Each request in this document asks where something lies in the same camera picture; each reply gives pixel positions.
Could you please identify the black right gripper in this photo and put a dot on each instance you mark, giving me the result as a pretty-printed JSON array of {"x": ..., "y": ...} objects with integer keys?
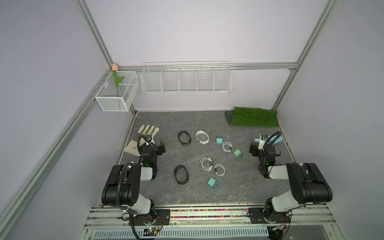
[{"x": 256, "y": 148}]

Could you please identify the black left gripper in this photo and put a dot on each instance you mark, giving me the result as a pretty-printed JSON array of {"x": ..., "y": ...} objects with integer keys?
[{"x": 157, "y": 147}]

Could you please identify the teal charger block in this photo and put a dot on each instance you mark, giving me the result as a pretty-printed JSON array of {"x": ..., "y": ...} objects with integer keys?
[
  {"x": 212, "y": 183},
  {"x": 219, "y": 140}
]

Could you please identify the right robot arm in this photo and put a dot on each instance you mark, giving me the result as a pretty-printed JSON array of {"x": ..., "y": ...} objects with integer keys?
[{"x": 307, "y": 185}]

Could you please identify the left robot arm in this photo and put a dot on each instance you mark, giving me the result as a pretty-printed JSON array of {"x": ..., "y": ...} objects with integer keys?
[{"x": 122, "y": 189}]

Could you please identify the beige gardening glove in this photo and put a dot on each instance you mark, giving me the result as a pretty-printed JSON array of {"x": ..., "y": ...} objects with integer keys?
[{"x": 132, "y": 147}]

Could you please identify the teal garden trowel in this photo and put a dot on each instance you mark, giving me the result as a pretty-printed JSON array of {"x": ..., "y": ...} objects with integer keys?
[{"x": 274, "y": 139}]

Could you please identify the green charger block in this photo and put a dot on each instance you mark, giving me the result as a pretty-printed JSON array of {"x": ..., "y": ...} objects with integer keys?
[{"x": 237, "y": 153}]

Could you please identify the green artificial grass mat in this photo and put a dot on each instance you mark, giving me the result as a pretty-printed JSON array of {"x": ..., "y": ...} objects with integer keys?
[{"x": 252, "y": 117}]

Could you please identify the artificial pink tulip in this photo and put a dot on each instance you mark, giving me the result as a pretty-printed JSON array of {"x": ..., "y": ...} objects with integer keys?
[{"x": 117, "y": 79}]

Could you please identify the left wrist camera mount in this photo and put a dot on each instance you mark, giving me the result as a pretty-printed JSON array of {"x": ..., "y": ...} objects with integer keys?
[{"x": 148, "y": 138}]

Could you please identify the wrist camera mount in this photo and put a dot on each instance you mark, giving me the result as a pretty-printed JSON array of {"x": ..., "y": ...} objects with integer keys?
[
  {"x": 263, "y": 139},
  {"x": 148, "y": 138}
]

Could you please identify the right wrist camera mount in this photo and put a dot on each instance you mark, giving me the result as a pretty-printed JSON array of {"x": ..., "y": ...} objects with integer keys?
[{"x": 263, "y": 139}]

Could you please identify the white mesh wall basket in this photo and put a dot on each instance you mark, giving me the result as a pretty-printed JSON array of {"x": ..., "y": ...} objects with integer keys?
[{"x": 107, "y": 95}]

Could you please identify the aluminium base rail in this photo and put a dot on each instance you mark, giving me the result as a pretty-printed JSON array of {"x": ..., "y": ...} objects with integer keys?
[{"x": 238, "y": 214}]

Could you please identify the white wire wall shelf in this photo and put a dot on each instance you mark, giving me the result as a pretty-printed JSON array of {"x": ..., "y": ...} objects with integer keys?
[{"x": 186, "y": 77}]

